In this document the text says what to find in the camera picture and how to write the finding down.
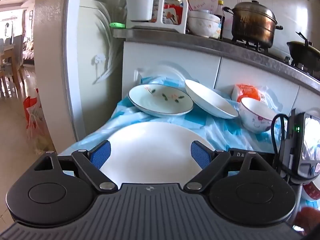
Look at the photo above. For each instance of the white bowl with purple flowers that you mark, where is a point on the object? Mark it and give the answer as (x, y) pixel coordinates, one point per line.
(252, 120)

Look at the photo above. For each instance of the floral plate with dark rim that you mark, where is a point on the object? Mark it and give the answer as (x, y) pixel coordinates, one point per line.
(160, 100)

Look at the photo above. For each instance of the wooden dining table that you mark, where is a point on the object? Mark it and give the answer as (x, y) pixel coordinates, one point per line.
(6, 55)

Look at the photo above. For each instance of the green plastic tool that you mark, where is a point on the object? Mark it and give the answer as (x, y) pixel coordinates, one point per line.
(117, 25)

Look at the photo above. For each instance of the wooden dining chair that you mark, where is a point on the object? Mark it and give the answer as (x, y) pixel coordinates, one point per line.
(18, 55)

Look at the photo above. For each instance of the white kitchen cabinet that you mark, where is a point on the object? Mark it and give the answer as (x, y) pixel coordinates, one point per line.
(175, 65)

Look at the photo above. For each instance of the steel stock pot with lid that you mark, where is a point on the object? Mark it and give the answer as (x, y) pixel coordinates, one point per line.
(252, 22)

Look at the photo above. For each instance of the white flower hook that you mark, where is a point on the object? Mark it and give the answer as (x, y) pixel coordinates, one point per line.
(100, 58)

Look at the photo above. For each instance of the gas stove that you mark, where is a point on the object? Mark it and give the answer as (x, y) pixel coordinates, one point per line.
(252, 46)

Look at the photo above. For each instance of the stacked white bowls on counter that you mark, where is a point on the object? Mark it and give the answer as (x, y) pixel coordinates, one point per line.
(202, 25)

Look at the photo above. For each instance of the floral sofa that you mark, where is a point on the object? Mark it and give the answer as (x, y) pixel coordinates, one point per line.
(28, 50)

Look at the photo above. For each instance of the red printed packet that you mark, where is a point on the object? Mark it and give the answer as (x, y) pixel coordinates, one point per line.
(173, 13)

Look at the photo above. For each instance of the blue checked plastic tablecloth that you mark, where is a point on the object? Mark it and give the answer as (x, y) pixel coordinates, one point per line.
(220, 132)

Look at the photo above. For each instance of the red plastic bag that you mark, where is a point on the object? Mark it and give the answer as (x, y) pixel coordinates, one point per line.
(32, 110)

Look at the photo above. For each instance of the dark soy sauce bottle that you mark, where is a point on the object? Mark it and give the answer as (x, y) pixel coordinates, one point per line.
(221, 17)

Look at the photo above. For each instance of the grey kitchen countertop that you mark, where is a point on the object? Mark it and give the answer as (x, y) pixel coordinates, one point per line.
(200, 45)

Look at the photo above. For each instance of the white plastic rack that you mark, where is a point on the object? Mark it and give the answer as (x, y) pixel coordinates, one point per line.
(160, 26)

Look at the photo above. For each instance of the person's right hand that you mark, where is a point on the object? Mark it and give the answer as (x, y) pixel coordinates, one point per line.
(306, 220)

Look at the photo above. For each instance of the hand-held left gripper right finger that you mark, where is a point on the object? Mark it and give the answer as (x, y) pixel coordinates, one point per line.
(200, 153)

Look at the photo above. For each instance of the clear plastic bag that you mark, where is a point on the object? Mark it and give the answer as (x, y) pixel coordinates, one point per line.
(271, 97)

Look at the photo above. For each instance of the orange packet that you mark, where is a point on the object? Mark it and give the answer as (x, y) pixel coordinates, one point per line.
(247, 92)

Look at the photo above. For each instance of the white utensil holder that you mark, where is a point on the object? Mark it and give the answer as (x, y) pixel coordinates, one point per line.
(140, 5)

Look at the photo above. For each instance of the large white plate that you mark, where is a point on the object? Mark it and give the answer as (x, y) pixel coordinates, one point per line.
(150, 150)

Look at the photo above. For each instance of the white deep plate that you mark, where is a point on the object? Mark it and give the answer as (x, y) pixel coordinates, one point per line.
(210, 97)

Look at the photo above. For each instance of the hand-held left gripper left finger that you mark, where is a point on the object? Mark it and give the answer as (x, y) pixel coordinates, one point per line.
(101, 152)

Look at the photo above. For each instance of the black wok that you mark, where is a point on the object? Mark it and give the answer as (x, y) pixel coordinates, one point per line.
(303, 52)

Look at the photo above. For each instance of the red and white bowl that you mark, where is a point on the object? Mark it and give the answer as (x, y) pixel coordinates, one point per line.
(312, 192)

